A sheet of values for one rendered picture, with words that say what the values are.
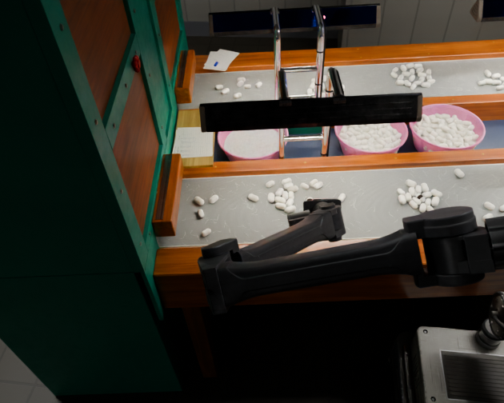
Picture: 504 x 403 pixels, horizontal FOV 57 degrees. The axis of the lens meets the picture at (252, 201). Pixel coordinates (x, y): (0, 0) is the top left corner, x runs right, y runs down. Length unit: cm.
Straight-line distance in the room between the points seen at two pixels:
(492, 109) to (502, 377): 102
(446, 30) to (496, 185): 174
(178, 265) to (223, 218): 23
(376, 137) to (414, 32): 156
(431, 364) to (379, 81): 116
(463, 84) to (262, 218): 111
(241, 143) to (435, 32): 186
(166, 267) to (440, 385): 87
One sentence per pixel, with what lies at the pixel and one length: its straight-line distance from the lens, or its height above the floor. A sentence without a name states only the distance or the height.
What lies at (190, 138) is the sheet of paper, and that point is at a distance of 175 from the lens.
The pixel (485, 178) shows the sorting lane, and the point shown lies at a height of 74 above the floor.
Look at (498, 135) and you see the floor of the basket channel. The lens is 206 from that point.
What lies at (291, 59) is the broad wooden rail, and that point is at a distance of 219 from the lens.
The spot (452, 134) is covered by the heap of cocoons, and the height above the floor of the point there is 74.
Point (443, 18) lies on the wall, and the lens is 328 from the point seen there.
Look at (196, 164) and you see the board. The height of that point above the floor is 78.
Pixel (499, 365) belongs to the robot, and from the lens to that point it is 166.
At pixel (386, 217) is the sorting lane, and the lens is 152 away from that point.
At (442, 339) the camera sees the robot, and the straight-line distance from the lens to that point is 164.
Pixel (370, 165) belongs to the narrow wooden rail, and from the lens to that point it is 166.
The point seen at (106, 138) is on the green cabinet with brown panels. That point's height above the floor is 125.
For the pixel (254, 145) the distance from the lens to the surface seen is 175.
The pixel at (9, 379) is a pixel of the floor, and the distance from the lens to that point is 230.
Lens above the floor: 187
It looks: 47 degrees down
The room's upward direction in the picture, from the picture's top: 4 degrees counter-clockwise
